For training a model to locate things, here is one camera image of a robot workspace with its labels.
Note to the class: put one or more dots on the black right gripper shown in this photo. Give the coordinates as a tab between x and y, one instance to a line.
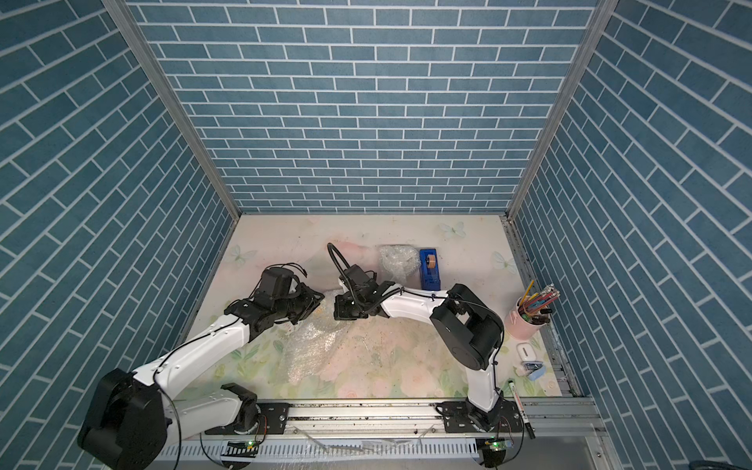
340	311

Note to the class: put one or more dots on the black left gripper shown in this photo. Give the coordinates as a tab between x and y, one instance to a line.
309	299

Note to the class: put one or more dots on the clear bubble wrap sheet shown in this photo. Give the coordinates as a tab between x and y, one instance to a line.
398	262
315	346

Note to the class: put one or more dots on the blue tape dispenser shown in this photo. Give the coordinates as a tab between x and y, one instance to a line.
430	276

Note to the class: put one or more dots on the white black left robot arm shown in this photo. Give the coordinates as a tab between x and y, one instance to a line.
161	381

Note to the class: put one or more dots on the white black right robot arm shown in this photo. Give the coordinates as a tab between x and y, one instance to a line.
471	331

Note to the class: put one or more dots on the pink pencil holder cup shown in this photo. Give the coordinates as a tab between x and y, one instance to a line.
524	327

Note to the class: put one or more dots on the bundle of coloured pencils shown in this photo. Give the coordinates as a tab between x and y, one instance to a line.
537	308

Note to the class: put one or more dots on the white small box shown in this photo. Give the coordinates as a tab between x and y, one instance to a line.
526	353

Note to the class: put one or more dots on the blue white stapler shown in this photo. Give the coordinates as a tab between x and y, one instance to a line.
533	371

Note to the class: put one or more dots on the black marker pen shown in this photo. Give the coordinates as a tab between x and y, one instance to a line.
527	425

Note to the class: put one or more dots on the white vented cable duct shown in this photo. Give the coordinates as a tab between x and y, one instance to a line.
307	450

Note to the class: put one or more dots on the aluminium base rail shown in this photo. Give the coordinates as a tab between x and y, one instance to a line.
382	417

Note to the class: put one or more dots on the aluminium corner frame post left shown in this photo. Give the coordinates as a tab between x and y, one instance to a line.
138	44

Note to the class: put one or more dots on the aluminium corner frame post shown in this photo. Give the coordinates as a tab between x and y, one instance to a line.
593	33
138	44

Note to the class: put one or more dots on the aluminium corner frame post right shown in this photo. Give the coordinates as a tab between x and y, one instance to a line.
593	33

